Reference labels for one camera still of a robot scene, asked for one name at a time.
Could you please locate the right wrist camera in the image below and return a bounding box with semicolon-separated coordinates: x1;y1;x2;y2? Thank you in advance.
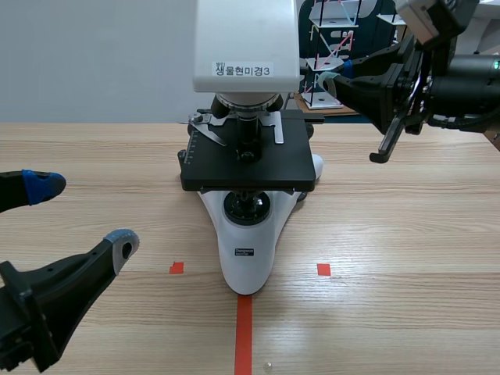
395;0;480;45

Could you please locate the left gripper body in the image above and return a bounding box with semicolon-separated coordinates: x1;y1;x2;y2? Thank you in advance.
0;273;44;373

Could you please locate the white and black microscope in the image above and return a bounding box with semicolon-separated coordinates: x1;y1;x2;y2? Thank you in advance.
177;0;326;297

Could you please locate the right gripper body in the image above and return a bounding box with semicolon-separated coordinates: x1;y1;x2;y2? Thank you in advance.
369;36;455;165

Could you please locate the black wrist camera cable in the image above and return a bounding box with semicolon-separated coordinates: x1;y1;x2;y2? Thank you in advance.
427;113;500;132

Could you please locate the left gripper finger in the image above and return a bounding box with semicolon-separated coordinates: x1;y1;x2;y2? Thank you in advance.
0;169;67;216
0;228;141;373

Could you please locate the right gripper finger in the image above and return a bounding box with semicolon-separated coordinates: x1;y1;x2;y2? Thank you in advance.
317;66;400;134
338;38;412;80

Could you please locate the white tower model with sticks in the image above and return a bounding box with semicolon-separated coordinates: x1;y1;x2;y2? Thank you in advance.
299;0;408;111

